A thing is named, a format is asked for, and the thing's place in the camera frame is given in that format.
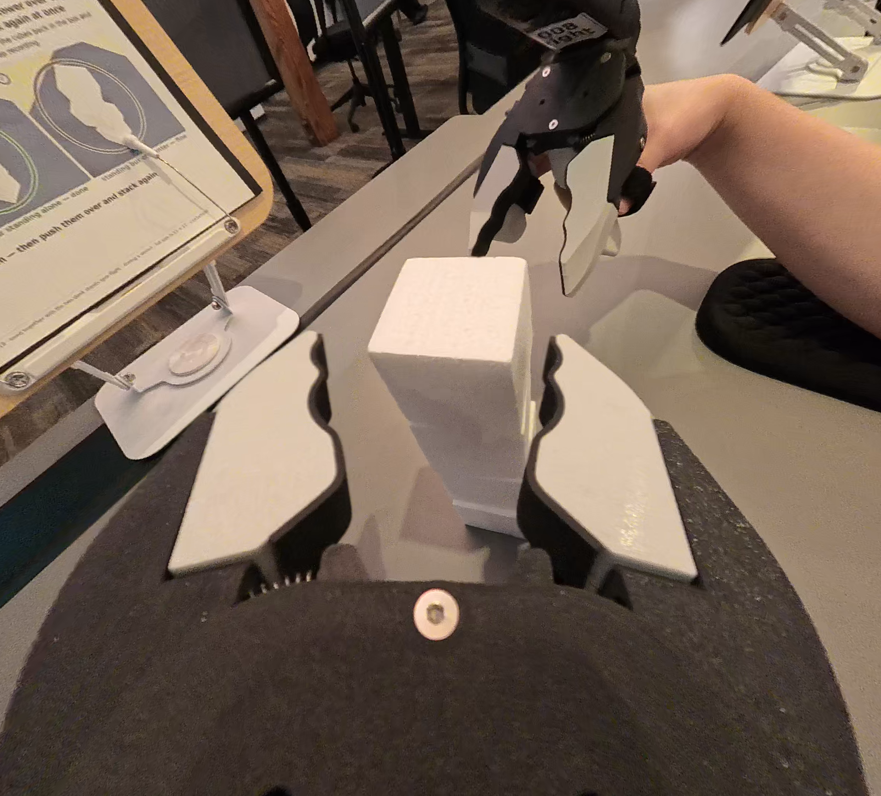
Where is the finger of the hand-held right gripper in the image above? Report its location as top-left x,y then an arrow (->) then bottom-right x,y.
468,144 -> 546,258
552,134 -> 625,298

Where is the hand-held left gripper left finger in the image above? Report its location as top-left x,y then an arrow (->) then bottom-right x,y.
167,331 -> 352,594

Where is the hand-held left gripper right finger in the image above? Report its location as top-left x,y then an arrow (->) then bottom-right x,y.
518,335 -> 699,596

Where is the white hard foam cube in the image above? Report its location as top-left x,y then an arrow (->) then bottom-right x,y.
447,476 -> 525,511
406,417 -> 532,487
454,500 -> 527,537
367,257 -> 536,428

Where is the person's right forearm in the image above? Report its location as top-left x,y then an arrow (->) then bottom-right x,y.
681,74 -> 881,337

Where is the person's right hand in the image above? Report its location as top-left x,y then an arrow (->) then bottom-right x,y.
635,78 -> 711,172

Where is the wooden book stand white base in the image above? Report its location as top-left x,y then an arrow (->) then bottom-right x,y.
0,0 -> 300,460

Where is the black swivel office chair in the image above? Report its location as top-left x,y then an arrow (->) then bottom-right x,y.
258,0 -> 369,135

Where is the wooden building pillar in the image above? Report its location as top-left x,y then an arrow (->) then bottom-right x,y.
215,0 -> 340,147

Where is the printed instruction sheet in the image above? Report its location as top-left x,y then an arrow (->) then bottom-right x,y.
0,0 -> 264,373

